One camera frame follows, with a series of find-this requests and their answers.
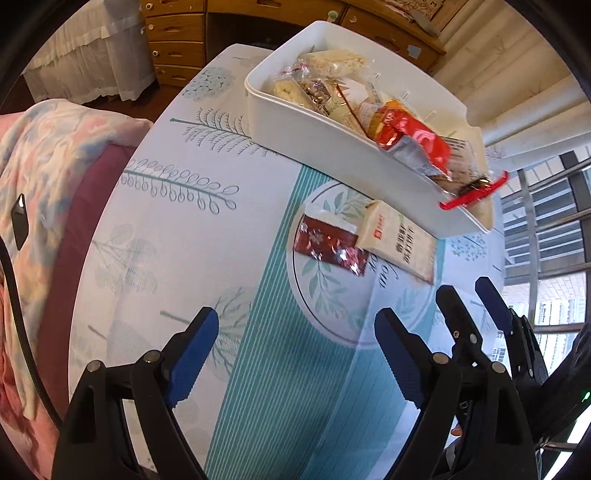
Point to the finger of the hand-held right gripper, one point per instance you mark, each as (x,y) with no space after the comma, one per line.
(491,300)
(455,318)

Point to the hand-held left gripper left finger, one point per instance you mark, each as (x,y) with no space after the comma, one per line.
(194,360)

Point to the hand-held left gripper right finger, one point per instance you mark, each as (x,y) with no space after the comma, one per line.
(399,360)

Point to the cream snack packet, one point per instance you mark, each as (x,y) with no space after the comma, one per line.
(397,244)

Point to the red candy packet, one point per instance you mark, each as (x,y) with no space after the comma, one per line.
(475,194)

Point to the dark red snack packet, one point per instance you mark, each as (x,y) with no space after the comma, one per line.
(323,242)

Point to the red biscuit packet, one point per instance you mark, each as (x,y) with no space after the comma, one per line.
(415,138)

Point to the white plastic basket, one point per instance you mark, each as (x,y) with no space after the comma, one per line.
(323,143)

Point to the red white cookie packet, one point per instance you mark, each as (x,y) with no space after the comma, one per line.
(318,92)

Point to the clear bag of pale cookies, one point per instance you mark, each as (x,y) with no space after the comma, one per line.
(286,90)

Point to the mountain print bread packet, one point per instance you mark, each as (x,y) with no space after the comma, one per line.
(337,60)

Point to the window with metal guard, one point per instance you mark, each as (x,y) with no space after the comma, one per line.
(535,230)

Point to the mauve bed sheet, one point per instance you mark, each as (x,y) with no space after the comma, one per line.
(87,217)

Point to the pink blanket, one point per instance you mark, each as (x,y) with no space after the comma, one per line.
(14,383)

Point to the black phone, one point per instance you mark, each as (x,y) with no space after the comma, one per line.
(19,226)

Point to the cream curtain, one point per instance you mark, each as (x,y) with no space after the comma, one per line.
(508,69)

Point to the floral pastel blanket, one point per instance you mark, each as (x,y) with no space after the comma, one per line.
(46,152)

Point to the grey oval pad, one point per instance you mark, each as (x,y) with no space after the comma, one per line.
(425,21)

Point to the white lace cover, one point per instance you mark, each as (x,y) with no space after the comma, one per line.
(92,55)

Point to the wooden desk with drawers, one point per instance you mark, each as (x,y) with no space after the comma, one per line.
(180,27)

